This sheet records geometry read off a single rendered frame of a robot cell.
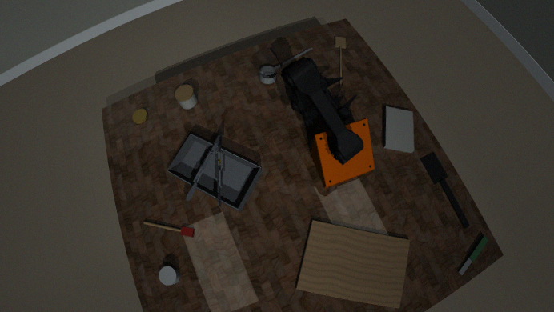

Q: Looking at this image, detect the grey saucepan with long handle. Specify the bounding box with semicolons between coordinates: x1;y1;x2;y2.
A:
259;48;313;84

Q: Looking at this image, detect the grey cylindrical canister with tan lid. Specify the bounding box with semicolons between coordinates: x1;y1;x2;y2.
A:
175;84;198;110

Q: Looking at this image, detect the black spatula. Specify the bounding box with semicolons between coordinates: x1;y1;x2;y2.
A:
420;152;470;229

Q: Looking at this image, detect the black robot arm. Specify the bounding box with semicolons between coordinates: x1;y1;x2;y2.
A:
281;57;363;165

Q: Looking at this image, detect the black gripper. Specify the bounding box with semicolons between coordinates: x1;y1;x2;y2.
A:
320;75;357;121

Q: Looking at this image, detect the dark grey cylinder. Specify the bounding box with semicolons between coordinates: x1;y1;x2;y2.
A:
159;266;180;286

